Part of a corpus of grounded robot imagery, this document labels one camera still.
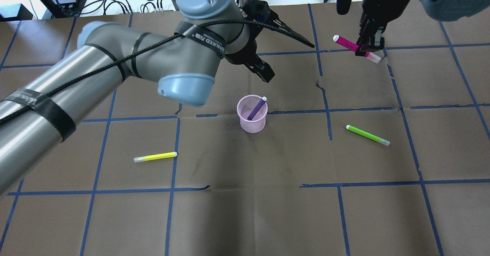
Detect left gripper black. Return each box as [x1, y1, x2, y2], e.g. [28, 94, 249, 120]
[225, 0, 282, 83]

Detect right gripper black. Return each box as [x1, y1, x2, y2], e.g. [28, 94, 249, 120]
[336, 0, 410, 57]

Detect pink pen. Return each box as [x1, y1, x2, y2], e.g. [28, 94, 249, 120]
[332, 35, 383, 64]

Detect purple pen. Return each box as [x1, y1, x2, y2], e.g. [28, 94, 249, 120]
[247, 97, 267, 121]

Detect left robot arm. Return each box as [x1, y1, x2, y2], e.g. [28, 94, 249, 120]
[1, 0, 309, 197]

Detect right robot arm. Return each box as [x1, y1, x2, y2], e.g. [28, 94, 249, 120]
[336, 0, 490, 57]

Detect pink mesh cup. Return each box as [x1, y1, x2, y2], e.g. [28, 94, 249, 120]
[237, 95, 268, 134]

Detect green pen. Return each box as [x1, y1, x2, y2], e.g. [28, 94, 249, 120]
[345, 125, 391, 147]

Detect yellow pen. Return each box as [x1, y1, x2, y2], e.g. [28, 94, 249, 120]
[133, 152, 178, 163]

